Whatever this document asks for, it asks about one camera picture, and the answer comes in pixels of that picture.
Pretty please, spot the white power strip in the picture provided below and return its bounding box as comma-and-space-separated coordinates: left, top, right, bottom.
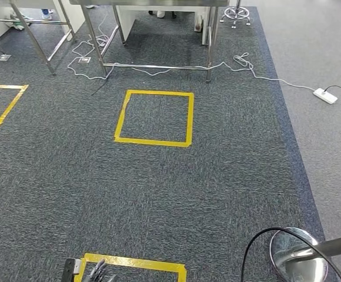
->
312, 88, 338, 105

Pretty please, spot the white power cable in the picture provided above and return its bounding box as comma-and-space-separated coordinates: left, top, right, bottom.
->
67, 11, 316, 93

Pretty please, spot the white cabinet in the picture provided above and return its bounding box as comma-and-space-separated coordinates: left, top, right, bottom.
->
51, 0, 85, 42

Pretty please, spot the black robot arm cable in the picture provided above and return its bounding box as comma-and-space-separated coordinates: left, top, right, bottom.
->
240, 227, 341, 282

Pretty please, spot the yellow floor tape square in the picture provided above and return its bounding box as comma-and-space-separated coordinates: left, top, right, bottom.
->
113, 89, 195, 148

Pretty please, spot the steel frame table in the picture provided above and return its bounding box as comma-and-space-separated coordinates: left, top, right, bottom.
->
0, 0, 78, 76

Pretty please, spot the steel workbench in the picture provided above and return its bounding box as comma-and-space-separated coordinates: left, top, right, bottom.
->
70, 0, 230, 83

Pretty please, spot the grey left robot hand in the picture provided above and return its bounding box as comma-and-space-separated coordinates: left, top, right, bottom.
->
83, 259, 117, 282

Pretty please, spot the white desk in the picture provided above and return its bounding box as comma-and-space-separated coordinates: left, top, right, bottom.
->
116, 5, 212, 45

